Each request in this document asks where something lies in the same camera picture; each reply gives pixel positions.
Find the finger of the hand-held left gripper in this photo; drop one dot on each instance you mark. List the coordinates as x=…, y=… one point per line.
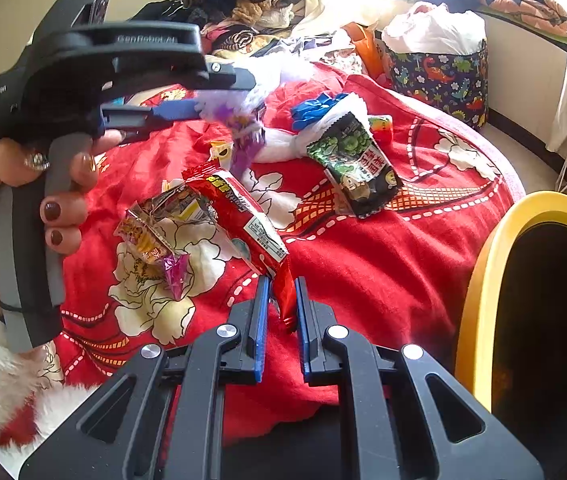
x=233, y=76
x=163, y=112

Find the green black snack packet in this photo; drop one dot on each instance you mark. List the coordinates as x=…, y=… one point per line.
x=358, y=160

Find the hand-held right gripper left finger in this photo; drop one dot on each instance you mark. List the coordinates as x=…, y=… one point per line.
x=262, y=320

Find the yellow white wrapper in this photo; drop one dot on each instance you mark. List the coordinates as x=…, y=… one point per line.
x=221, y=151

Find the orange bag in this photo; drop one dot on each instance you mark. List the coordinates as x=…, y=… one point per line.
x=366, y=47

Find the silver pink wrapper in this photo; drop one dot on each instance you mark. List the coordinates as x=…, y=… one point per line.
x=148, y=240

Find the crumpled blue plastic bag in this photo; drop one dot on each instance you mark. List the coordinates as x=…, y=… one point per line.
x=311, y=107

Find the purple wrapper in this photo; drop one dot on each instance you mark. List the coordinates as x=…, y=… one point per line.
x=243, y=135

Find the red snack packet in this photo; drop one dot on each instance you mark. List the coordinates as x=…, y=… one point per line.
x=243, y=220

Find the lilac garment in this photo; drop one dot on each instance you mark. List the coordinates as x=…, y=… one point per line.
x=291, y=67

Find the small colourful candy packet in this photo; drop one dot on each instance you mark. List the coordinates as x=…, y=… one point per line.
x=381, y=125

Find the dinosaur print storage basket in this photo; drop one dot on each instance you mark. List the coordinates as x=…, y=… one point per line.
x=433, y=77

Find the red floral blanket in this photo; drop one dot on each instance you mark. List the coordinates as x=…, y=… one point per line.
x=388, y=270

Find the white plastic bag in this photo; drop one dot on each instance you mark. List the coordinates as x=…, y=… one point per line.
x=433, y=30

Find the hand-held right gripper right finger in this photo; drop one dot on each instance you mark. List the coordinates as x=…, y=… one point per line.
x=304, y=325

